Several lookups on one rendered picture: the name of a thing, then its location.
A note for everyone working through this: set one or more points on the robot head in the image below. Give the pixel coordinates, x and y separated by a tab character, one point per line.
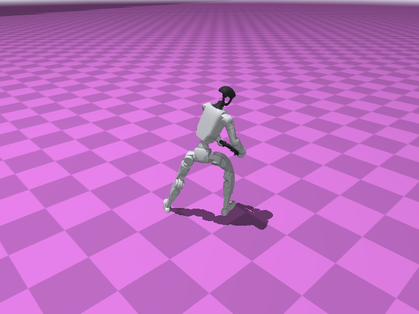
226	91

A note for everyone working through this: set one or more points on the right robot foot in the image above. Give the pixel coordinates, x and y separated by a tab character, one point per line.
225	211

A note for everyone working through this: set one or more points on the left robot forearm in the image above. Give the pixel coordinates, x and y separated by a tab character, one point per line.
218	139

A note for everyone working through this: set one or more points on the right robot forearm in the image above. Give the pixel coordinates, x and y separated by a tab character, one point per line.
240	148

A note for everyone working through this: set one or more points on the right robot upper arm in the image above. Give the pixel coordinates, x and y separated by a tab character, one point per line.
228	122

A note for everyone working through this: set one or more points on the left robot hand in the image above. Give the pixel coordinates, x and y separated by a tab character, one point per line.
225	144

